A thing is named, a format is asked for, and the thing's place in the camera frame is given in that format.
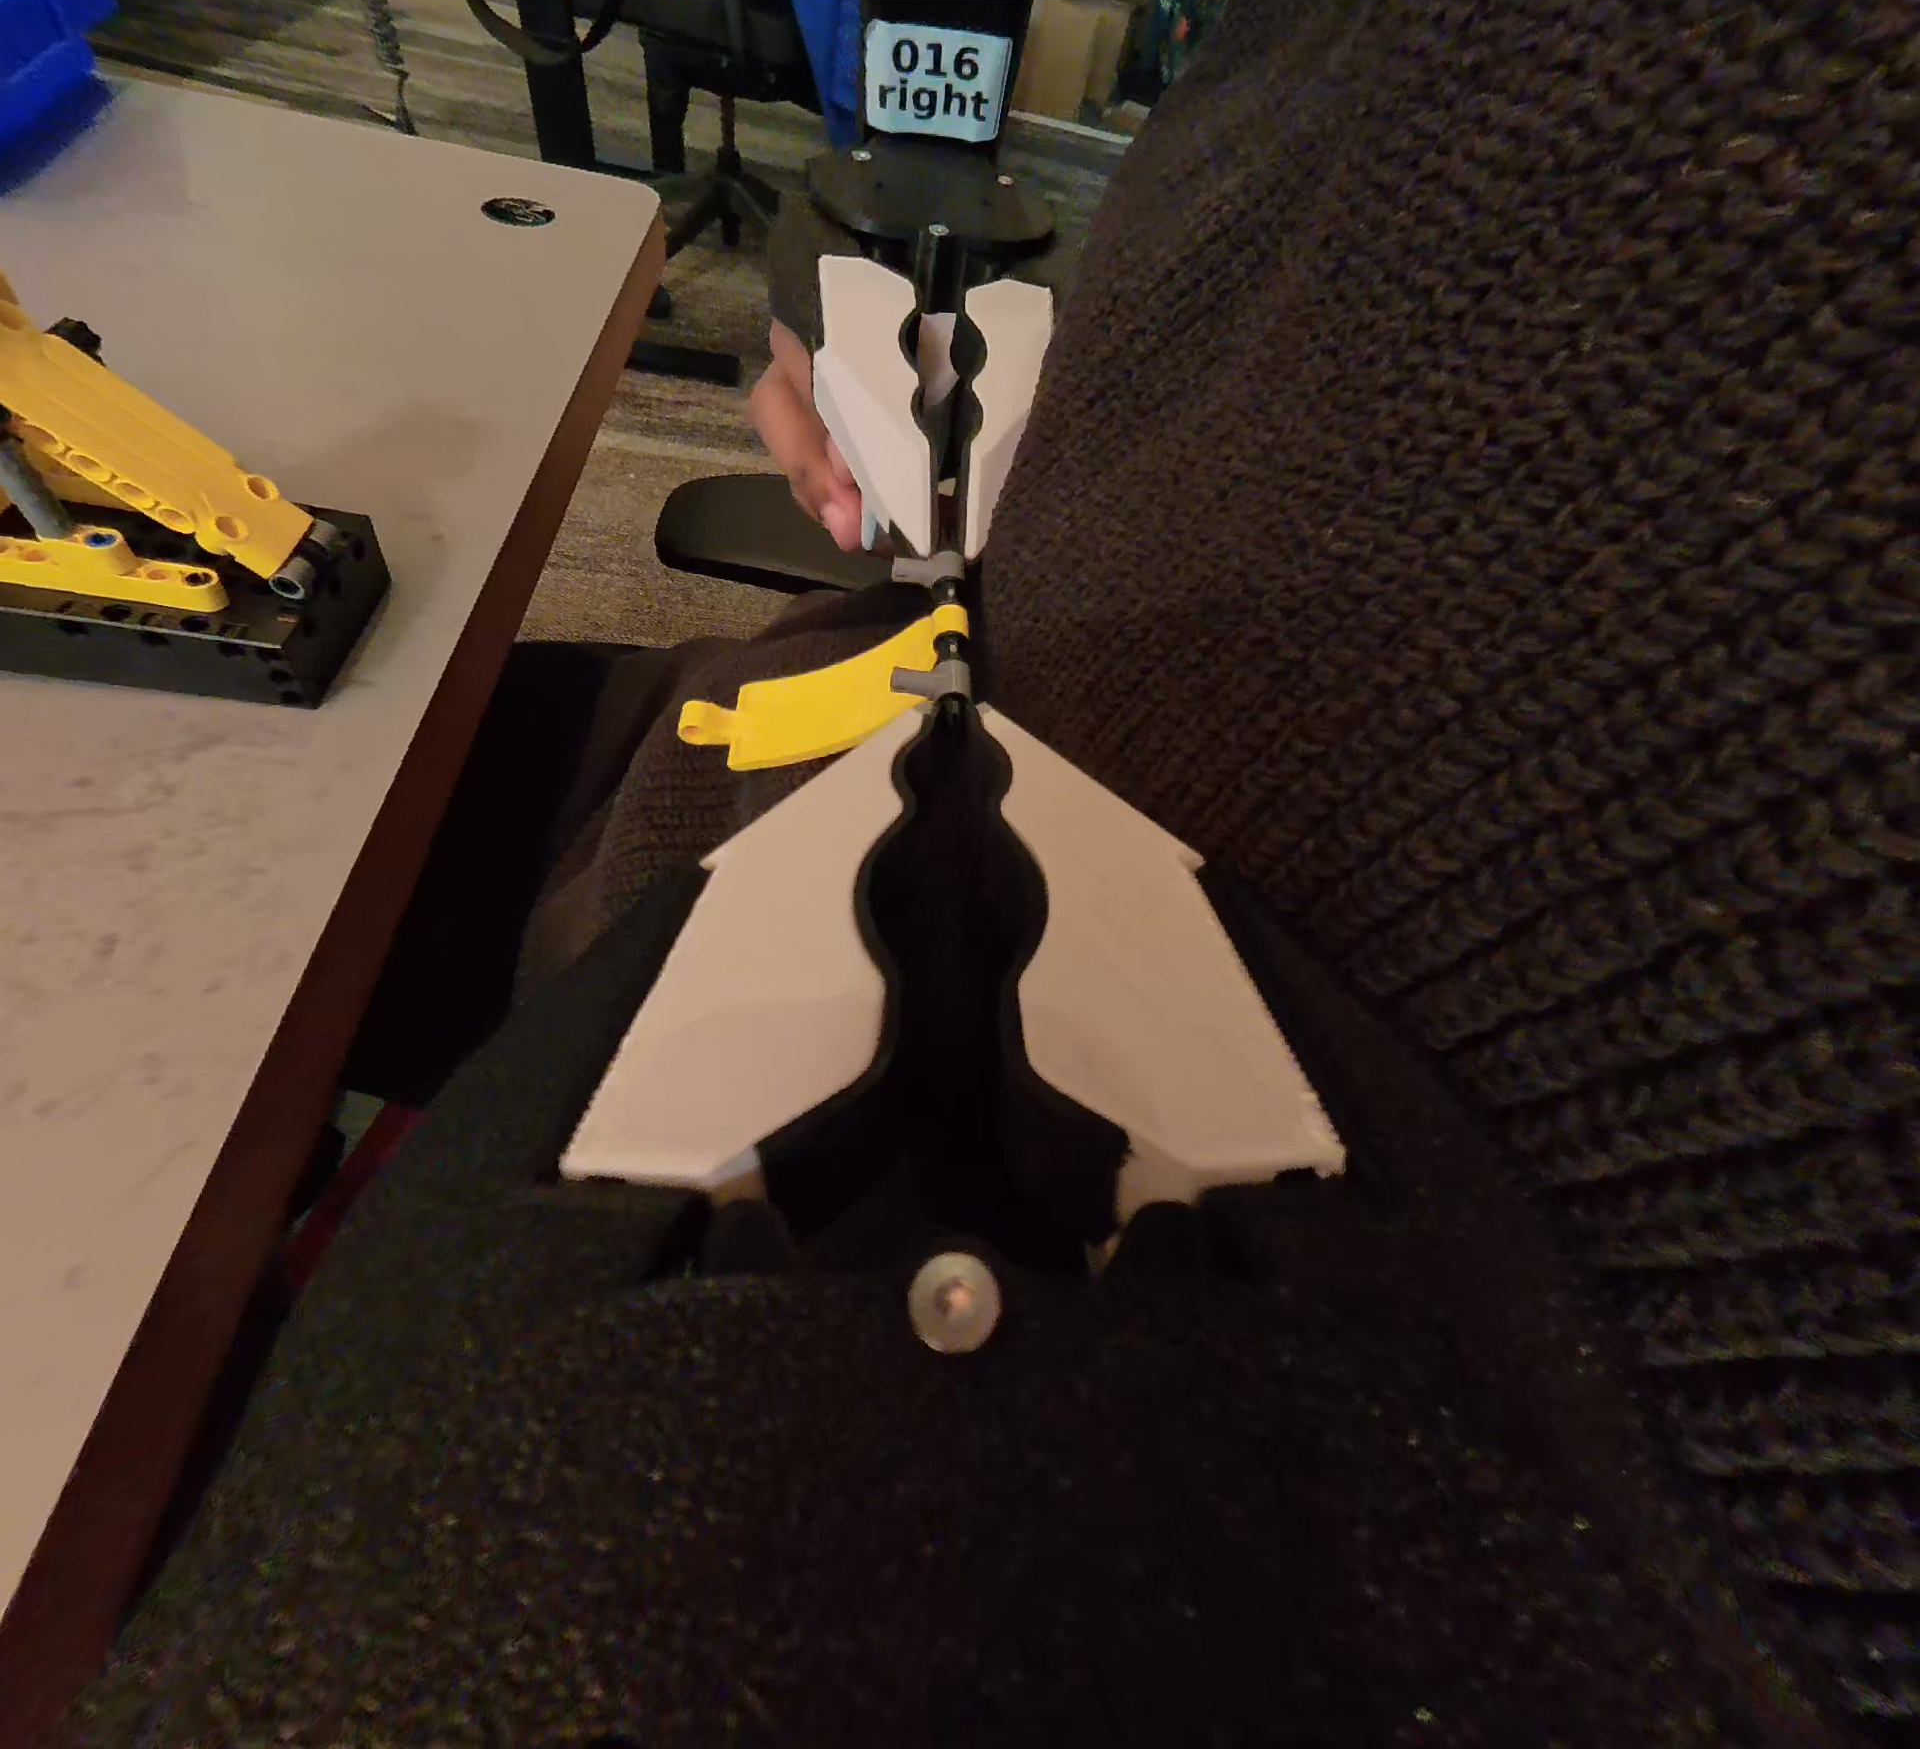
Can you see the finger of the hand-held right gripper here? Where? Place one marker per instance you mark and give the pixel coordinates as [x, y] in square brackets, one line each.
[866, 386]
[1011, 386]

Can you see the black desk grommet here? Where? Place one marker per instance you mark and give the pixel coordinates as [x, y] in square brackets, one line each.
[517, 211]

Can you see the stacked cardboard boxes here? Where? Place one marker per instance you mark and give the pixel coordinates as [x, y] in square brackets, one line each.
[1071, 54]

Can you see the black office chair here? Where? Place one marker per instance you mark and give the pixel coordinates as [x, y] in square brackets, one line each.
[719, 188]

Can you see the yellow curved toy panel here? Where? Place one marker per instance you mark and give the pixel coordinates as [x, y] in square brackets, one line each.
[822, 714]

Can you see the black toy axle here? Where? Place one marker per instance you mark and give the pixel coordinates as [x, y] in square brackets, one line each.
[957, 644]

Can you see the person's right hand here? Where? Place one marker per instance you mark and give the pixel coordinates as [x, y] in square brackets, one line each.
[787, 415]

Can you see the blue storage bin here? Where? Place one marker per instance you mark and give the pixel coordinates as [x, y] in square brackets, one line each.
[47, 9]

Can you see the black chair armrest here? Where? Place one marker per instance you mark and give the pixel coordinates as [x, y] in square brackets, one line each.
[719, 532]

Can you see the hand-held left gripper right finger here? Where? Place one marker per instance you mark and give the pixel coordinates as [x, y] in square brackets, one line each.
[1170, 1010]

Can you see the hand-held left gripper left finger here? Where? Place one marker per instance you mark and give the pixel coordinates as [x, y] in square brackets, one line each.
[737, 1010]

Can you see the yellow black toy crane model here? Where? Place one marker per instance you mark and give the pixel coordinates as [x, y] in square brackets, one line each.
[148, 639]

